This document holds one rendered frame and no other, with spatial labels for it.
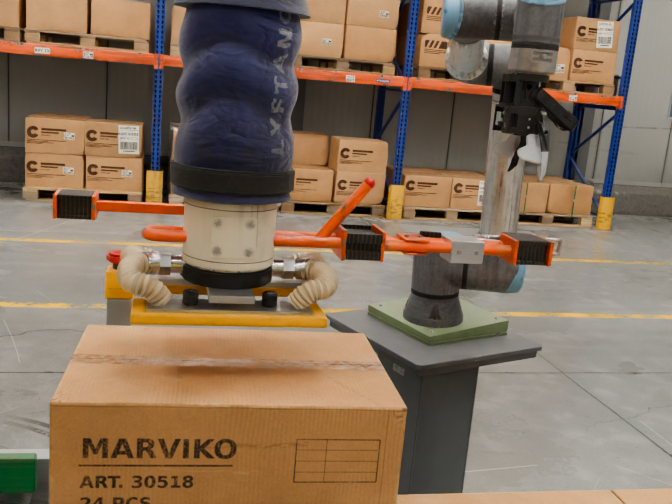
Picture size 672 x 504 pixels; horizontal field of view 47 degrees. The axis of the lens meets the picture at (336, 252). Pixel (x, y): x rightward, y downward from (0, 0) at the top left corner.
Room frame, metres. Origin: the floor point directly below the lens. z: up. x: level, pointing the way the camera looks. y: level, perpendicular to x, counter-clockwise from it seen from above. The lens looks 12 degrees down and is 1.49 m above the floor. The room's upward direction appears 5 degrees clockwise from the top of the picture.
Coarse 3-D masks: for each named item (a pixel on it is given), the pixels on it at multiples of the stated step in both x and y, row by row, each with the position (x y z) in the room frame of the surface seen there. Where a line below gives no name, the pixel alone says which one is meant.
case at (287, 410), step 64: (64, 384) 1.24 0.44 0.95; (128, 384) 1.26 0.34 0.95; (192, 384) 1.29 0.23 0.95; (256, 384) 1.31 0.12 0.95; (320, 384) 1.34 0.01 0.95; (384, 384) 1.36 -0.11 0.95; (64, 448) 1.17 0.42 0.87; (128, 448) 1.18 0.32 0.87; (192, 448) 1.20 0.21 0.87; (256, 448) 1.22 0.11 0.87; (320, 448) 1.24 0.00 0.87; (384, 448) 1.26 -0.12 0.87
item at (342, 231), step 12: (336, 228) 1.48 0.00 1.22; (348, 228) 1.51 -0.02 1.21; (360, 228) 1.52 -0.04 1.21; (372, 228) 1.51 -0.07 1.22; (348, 240) 1.42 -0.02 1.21; (360, 240) 1.42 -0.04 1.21; (372, 240) 1.43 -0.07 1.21; (384, 240) 1.44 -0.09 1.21; (336, 252) 1.46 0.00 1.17; (348, 252) 1.42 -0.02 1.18; (360, 252) 1.42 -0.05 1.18; (372, 252) 1.43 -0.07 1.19
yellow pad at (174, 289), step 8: (168, 288) 1.44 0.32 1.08; (176, 288) 1.44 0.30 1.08; (184, 288) 1.44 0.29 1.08; (192, 288) 1.45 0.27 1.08; (200, 288) 1.45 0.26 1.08; (256, 288) 1.48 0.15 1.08; (264, 288) 1.48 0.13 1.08; (272, 288) 1.48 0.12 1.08; (280, 288) 1.49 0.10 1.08; (288, 288) 1.49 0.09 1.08; (280, 296) 1.49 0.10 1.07
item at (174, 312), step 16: (144, 304) 1.30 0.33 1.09; (176, 304) 1.30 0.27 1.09; (192, 304) 1.30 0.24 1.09; (208, 304) 1.32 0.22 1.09; (224, 304) 1.32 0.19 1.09; (240, 304) 1.33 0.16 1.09; (256, 304) 1.34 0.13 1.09; (272, 304) 1.33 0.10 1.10; (288, 304) 1.36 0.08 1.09; (144, 320) 1.24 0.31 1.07; (160, 320) 1.25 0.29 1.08; (176, 320) 1.25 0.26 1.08; (192, 320) 1.26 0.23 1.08; (208, 320) 1.27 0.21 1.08; (224, 320) 1.27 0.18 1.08; (240, 320) 1.28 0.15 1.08; (256, 320) 1.29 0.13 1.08; (272, 320) 1.29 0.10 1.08; (288, 320) 1.30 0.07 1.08; (304, 320) 1.30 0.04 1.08; (320, 320) 1.31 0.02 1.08
